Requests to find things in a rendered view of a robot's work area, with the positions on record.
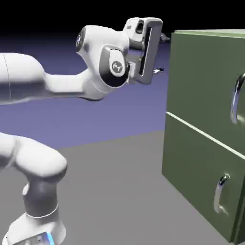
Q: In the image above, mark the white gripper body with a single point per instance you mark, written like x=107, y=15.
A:
x=154, y=47

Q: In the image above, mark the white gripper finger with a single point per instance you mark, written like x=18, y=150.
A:
x=165, y=37
x=158, y=70

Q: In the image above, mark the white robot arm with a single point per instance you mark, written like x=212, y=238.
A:
x=99, y=55

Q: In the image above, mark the green cabinet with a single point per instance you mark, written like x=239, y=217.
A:
x=193, y=80

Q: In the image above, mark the large green cabinet door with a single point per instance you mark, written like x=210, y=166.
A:
x=199, y=80

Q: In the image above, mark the small green cabinet door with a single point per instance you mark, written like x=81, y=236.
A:
x=191, y=172

